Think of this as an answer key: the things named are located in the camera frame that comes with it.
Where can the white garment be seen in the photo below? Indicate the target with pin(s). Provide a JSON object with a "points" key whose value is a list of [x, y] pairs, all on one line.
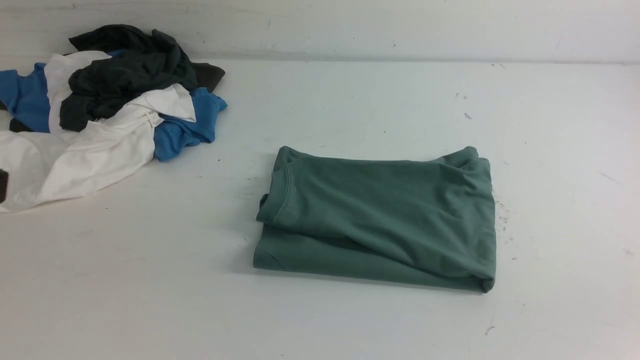
{"points": [[62, 164]]}

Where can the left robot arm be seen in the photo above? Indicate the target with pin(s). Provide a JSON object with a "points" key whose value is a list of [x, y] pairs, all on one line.
{"points": [[4, 185]]}

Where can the blue garment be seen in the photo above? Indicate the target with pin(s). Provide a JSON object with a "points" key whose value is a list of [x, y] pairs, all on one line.
{"points": [[173, 134]]}

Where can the dark grey garment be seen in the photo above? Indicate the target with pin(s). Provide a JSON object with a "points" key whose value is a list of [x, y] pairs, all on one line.
{"points": [[111, 66]]}

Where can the green long-sleeve top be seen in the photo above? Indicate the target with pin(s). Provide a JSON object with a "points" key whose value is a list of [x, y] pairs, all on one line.
{"points": [[425, 223]]}

